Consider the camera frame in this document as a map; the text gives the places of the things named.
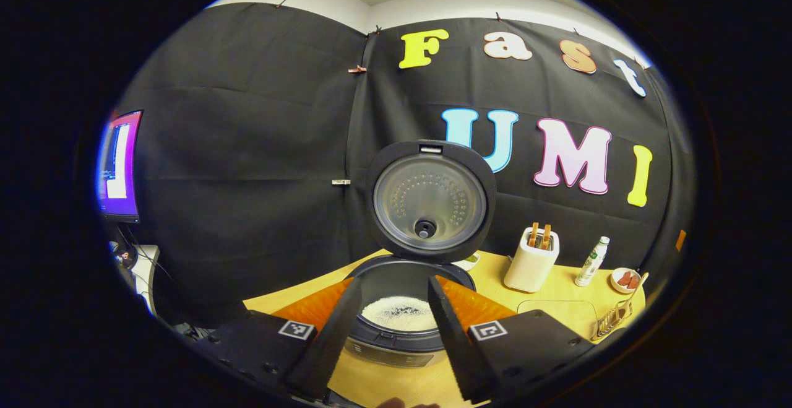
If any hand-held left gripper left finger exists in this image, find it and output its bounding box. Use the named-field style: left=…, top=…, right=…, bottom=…
left=195, top=277, right=363, bottom=401

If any white round plate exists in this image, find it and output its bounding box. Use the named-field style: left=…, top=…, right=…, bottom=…
left=610, top=267, right=642, bottom=294

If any wire chopstick holder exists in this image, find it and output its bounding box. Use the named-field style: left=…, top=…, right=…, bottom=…
left=591, top=302, right=633, bottom=342

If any black backdrop cloth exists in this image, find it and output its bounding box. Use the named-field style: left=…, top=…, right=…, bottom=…
left=99, top=2, right=697, bottom=328

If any white milk bottle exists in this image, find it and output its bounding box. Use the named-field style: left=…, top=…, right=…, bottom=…
left=574, top=237, right=610, bottom=287

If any white curved object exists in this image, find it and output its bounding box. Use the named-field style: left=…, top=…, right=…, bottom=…
left=130, top=245, right=160, bottom=316

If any uncooked white rice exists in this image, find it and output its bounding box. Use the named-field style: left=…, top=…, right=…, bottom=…
left=361, top=295, right=439, bottom=332

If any wooden spoon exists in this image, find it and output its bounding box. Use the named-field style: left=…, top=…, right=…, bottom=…
left=609, top=272, right=649, bottom=328

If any computer monitor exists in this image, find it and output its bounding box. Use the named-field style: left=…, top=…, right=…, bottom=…
left=96, top=110, right=144, bottom=223

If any black rice cooker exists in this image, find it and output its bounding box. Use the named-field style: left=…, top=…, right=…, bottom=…
left=342, top=140, right=497, bottom=370

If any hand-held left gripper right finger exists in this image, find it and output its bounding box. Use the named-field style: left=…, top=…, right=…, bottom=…
left=427, top=274, right=598, bottom=404

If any white toaster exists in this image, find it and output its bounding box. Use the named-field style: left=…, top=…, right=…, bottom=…
left=504, top=227, right=561, bottom=293

